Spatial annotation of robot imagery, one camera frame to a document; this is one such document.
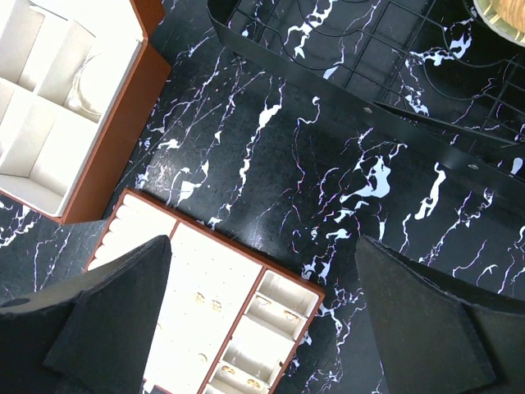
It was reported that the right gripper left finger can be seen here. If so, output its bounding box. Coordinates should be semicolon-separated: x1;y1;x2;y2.
1;236;171;393

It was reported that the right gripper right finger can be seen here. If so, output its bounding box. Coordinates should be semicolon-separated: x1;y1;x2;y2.
355;236;524;393

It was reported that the silver pearl bracelet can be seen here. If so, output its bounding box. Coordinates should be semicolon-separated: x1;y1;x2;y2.
67;52;103;122

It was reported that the brown flat jewelry tray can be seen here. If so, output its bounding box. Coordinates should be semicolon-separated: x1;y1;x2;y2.
88;189;324;393

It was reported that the brown open jewelry box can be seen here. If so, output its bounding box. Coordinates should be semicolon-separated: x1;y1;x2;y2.
1;1;171;224

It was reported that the black flat drain tray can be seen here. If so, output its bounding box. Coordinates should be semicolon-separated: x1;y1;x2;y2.
207;1;524;177

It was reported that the yellow woven plate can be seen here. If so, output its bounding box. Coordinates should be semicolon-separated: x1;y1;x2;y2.
472;0;525;47

